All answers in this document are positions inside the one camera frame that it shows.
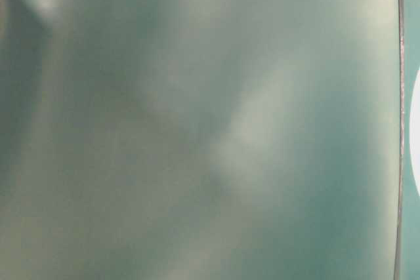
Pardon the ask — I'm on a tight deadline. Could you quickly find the white ceramic bowl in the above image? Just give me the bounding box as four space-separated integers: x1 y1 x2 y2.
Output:
409 71 420 193

